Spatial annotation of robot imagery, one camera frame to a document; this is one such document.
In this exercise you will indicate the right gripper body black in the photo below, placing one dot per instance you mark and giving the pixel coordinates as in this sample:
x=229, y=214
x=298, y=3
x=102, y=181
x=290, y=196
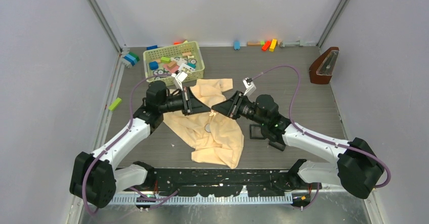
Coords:
x=243, y=108

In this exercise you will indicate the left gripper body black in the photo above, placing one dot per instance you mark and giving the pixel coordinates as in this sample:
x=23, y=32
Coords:
x=179, y=102

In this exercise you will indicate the black square box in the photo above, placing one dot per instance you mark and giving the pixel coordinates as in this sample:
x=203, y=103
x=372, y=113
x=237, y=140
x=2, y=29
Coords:
x=279, y=145
x=255, y=132

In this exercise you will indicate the peach cloth garment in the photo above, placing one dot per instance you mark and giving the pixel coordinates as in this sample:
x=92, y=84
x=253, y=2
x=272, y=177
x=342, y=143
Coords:
x=224, y=144

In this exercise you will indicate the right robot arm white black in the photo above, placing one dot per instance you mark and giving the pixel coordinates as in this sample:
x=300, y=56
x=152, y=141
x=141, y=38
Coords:
x=349, y=164

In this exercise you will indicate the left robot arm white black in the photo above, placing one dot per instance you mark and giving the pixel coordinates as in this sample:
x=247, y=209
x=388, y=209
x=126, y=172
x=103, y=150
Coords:
x=96, y=177

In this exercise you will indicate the round silver badge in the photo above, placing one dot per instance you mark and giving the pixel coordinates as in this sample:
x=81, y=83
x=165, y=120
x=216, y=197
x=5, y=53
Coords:
x=207, y=128

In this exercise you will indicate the pink block in basket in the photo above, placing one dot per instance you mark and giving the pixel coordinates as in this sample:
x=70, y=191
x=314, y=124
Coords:
x=171, y=67

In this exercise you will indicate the green plastic basket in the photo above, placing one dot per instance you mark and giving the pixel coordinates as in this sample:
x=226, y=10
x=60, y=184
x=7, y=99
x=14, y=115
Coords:
x=160, y=63

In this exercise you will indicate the blue cube in basket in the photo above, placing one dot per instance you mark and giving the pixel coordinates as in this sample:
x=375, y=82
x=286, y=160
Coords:
x=153, y=65

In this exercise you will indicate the light blue block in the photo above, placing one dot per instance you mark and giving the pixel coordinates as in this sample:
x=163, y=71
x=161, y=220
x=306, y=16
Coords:
x=236, y=45

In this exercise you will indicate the blue block behind basket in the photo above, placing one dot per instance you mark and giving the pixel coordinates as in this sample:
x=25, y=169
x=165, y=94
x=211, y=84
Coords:
x=152, y=47

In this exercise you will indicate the tan wooden block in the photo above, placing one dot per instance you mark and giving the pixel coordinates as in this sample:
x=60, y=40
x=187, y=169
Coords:
x=254, y=43

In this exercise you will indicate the orange red block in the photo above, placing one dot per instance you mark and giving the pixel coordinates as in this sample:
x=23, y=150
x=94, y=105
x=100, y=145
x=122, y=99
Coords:
x=266, y=45

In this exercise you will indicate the blue green stacked blocks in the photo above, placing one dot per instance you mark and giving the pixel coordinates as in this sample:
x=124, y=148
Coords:
x=130, y=59

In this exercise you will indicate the lime green block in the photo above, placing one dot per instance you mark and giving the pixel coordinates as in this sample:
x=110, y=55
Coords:
x=114, y=104

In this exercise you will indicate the brown wooden metronome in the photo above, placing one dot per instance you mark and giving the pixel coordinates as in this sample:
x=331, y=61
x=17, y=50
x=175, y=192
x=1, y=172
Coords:
x=321, y=70

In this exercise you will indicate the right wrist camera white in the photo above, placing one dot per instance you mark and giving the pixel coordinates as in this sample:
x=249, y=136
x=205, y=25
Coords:
x=249, y=86

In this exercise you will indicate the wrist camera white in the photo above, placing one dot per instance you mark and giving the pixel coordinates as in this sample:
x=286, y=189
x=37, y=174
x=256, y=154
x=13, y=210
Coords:
x=249, y=86
x=178, y=79

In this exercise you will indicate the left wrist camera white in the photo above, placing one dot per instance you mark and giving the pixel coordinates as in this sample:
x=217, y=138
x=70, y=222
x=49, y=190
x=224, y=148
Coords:
x=178, y=79

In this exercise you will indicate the yellow block by wall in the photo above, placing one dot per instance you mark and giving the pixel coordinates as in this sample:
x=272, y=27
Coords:
x=273, y=45

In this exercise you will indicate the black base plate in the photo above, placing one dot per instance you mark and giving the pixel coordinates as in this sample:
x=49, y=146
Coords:
x=221, y=182

